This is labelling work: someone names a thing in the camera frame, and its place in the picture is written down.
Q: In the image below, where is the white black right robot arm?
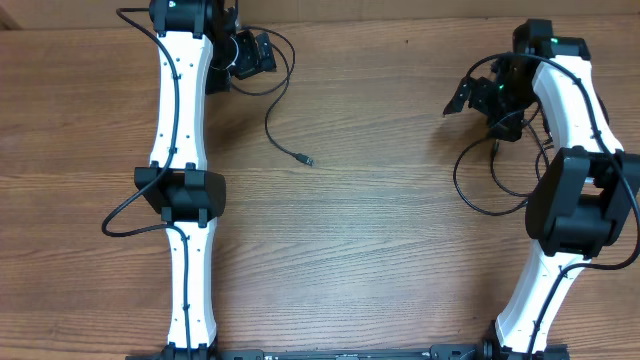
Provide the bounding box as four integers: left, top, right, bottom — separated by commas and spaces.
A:
430, 19, 639, 359

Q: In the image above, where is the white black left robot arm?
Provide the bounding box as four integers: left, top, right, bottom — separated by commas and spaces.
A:
134, 1, 276, 359

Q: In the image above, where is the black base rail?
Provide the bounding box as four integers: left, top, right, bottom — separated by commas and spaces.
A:
125, 341, 570, 360

